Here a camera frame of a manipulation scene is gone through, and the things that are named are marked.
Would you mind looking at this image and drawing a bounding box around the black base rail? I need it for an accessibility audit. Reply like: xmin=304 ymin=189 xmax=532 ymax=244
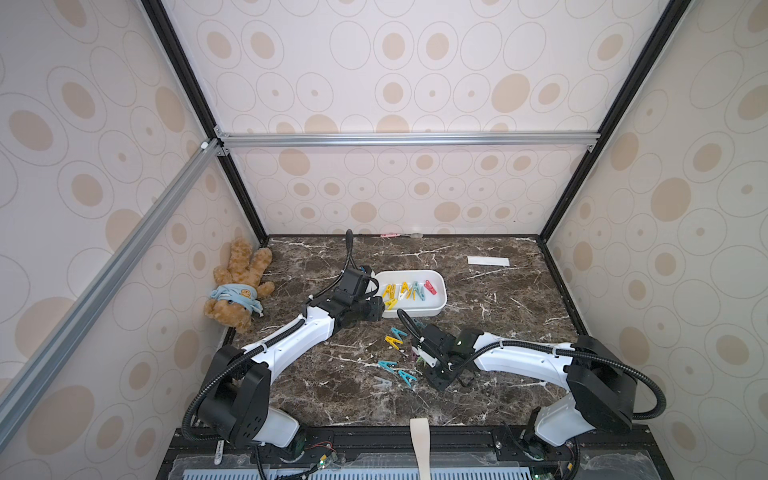
xmin=167 ymin=424 xmax=658 ymax=466

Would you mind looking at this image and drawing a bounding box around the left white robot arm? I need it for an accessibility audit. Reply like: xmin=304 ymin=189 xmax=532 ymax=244
xmin=183 ymin=266 xmax=384 ymax=450

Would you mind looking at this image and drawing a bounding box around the silver aluminium rail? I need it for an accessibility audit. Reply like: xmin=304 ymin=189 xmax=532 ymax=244
xmin=221 ymin=131 xmax=600 ymax=148
xmin=1 ymin=138 xmax=223 ymax=448

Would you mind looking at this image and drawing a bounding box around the white plastic storage box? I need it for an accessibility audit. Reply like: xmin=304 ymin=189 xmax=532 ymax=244
xmin=373 ymin=270 xmax=447 ymax=319

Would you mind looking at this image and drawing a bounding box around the beige strap at front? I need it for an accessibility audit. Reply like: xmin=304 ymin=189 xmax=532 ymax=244
xmin=409 ymin=418 xmax=433 ymax=480

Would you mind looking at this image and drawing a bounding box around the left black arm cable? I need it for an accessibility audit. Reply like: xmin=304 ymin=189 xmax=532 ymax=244
xmin=181 ymin=229 xmax=370 ymax=442

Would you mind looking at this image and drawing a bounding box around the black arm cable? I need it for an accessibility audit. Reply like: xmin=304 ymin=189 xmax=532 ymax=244
xmin=395 ymin=308 xmax=667 ymax=421
xmin=181 ymin=229 xmax=370 ymax=442

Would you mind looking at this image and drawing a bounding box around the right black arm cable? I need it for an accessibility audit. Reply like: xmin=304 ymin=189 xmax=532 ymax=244
xmin=395 ymin=308 xmax=667 ymax=421

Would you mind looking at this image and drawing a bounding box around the white paper strip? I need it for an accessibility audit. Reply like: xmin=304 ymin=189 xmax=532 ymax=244
xmin=467 ymin=256 xmax=510 ymax=268

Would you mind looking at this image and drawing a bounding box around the silver aluminium rail back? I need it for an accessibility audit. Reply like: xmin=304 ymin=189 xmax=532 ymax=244
xmin=221 ymin=131 xmax=600 ymax=148

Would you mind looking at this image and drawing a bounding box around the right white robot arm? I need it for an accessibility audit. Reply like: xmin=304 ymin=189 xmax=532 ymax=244
xmin=411 ymin=324 xmax=637 ymax=446

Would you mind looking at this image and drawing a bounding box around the silver aluminium rail left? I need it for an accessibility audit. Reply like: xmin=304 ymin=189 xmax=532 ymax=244
xmin=1 ymin=138 xmax=223 ymax=448

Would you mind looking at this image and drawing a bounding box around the brown teddy bear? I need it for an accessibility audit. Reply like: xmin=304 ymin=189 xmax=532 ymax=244
xmin=203 ymin=237 xmax=275 ymax=333

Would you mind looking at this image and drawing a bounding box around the teal clothespin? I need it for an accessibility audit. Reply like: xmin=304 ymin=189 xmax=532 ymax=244
xmin=398 ymin=370 xmax=418 ymax=389
xmin=391 ymin=327 xmax=408 ymax=340
xmin=378 ymin=360 xmax=397 ymax=374

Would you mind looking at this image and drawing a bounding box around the grey clothespin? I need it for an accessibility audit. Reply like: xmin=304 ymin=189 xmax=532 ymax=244
xmin=373 ymin=376 xmax=393 ymax=391

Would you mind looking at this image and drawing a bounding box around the red clothespin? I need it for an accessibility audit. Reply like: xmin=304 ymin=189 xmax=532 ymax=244
xmin=424 ymin=280 xmax=437 ymax=295

